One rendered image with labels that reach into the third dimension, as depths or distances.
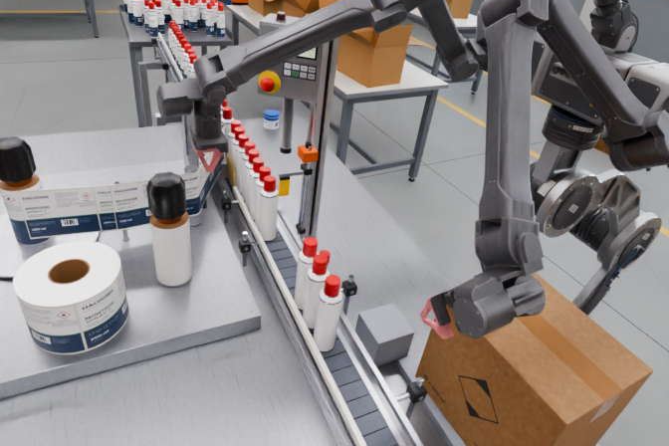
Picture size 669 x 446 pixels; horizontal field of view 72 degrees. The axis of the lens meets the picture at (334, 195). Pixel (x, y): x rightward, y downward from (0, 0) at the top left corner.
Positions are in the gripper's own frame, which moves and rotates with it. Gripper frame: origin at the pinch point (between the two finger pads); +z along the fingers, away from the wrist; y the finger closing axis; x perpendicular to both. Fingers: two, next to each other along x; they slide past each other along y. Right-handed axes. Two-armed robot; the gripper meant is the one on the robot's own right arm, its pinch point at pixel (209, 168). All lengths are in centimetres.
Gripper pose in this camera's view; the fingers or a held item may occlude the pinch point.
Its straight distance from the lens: 112.6
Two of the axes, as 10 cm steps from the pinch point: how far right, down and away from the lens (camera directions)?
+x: 9.0, -1.5, 4.1
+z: -1.1, 8.3, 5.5
